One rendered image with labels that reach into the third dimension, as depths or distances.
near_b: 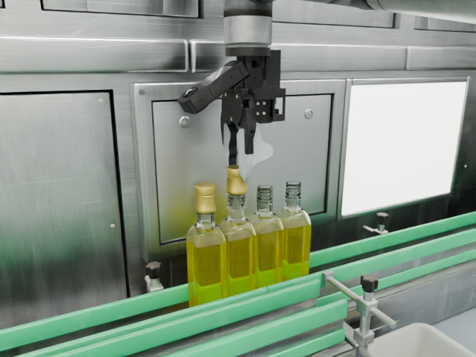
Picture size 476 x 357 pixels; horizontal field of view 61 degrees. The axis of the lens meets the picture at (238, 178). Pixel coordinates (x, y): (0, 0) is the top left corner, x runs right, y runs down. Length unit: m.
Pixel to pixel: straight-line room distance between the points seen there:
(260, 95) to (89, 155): 0.33
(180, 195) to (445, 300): 0.68
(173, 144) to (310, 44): 0.35
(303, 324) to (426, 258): 0.43
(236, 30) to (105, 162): 0.34
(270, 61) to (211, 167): 0.25
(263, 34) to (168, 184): 0.33
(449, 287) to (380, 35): 0.61
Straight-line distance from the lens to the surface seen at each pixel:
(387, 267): 0.93
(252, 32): 0.63
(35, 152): 0.76
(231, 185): 0.67
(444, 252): 1.07
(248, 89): 0.64
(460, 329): 1.14
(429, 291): 1.04
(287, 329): 0.68
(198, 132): 0.77
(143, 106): 0.73
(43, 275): 0.83
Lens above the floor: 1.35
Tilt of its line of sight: 16 degrees down
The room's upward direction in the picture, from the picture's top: straight up
